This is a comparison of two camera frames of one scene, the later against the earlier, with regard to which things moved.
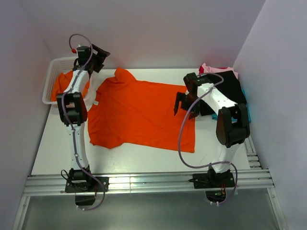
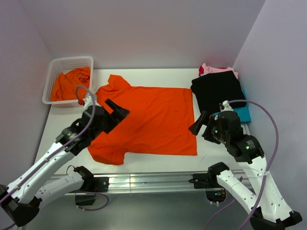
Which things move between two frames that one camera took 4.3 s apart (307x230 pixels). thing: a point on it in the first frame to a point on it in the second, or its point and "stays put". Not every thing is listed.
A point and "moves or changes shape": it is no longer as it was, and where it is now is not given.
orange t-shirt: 129,113 moves or changes shape
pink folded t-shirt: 204,68 stays put
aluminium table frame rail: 257,180 stays put
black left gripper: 100,56 to 119,113
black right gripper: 180,97 to 194,127
